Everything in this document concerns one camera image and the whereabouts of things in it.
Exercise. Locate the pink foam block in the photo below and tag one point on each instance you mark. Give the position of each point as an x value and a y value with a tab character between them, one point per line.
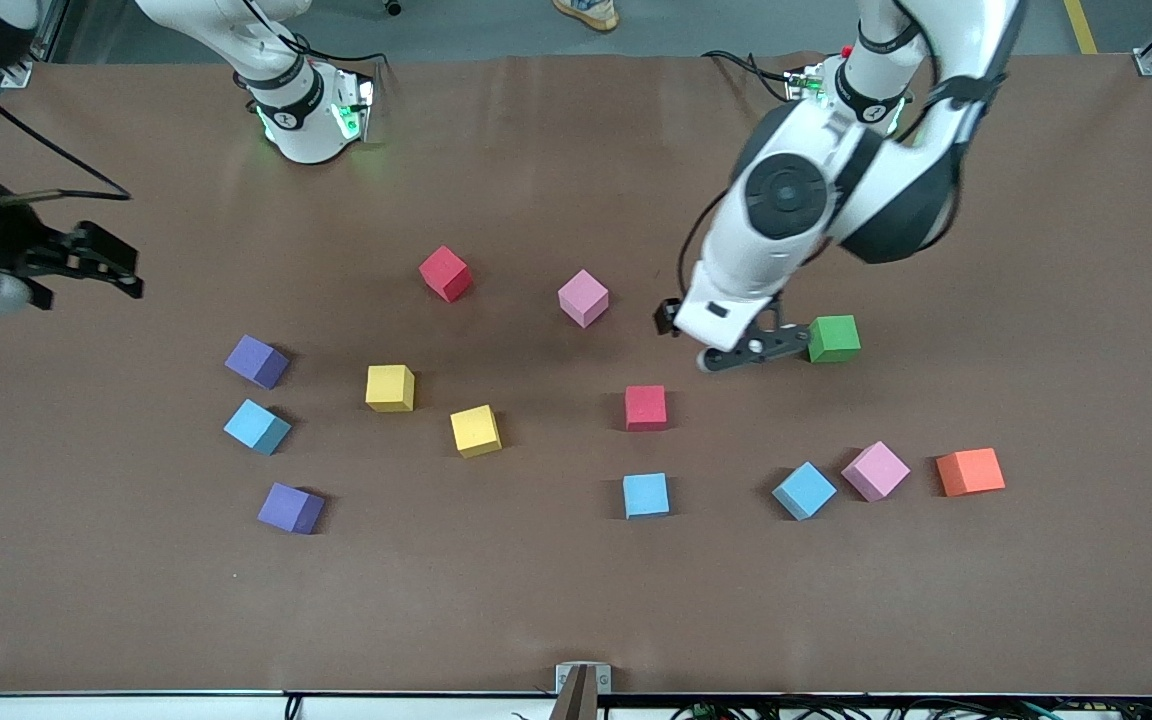
583	296
875	469

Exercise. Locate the red foam block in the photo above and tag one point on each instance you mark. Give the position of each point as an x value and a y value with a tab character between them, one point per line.
446	272
645	407

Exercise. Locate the purple foam block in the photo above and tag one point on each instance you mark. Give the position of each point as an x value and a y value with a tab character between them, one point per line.
254	358
288	506

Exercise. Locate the yellow foam block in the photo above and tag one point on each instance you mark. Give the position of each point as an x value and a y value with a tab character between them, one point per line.
475	430
389	387

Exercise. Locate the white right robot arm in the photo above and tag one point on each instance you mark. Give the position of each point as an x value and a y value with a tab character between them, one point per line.
301	120

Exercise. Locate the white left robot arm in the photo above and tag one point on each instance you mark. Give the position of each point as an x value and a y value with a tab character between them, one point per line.
736	260

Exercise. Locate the green foam block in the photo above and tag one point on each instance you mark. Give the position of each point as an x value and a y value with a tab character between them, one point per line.
836	337

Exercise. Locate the light blue foam block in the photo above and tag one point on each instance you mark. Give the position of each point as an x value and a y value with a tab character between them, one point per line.
803	489
256	425
646	494

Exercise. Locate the orange foam block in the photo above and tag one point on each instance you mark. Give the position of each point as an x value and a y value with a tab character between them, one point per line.
970	470

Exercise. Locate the brown table mat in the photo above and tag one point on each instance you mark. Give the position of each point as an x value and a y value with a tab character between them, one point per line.
576	600

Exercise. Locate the tan shoe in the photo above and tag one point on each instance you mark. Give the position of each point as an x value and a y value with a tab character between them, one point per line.
586	12

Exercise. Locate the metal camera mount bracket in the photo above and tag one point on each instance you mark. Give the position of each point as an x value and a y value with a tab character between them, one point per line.
583	690

